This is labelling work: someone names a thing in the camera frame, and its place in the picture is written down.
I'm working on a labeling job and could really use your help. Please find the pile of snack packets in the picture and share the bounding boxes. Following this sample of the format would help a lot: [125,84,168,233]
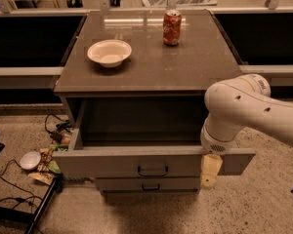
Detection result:
[27,139,89,186]

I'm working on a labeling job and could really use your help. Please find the black floor cables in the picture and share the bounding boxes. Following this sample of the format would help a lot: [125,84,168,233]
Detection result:
[43,113,71,144]

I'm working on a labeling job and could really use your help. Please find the white paper bowl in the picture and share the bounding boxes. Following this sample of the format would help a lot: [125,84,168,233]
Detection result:
[87,39,132,68]

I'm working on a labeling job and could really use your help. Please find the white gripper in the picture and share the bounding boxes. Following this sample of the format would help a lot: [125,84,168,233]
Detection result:
[200,126,237,189]

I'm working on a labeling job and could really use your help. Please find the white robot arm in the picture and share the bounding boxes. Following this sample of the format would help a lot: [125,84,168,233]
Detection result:
[200,74,293,189]

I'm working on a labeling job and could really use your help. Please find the red soda can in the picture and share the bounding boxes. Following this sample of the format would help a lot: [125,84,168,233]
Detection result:
[163,10,182,46]

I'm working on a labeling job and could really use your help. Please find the black stand leg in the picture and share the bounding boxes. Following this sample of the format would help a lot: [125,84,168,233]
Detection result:
[0,177,61,234]

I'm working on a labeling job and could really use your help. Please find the grey drawer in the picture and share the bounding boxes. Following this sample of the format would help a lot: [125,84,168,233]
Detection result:
[95,177,200,193]
[52,97,257,179]

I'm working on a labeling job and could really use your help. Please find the grey top drawer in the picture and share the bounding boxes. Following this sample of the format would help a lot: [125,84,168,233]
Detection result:
[52,97,257,179]

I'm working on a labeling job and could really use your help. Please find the grey bottom drawer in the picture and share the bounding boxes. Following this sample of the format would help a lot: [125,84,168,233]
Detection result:
[95,177,200,193]

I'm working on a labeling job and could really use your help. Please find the green snack bag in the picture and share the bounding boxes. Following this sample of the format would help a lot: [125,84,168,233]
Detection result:
[47,143,69,176]

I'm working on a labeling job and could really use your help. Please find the grey drawer cabinet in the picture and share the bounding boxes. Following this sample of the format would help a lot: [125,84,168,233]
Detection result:
[53,9,252,197]

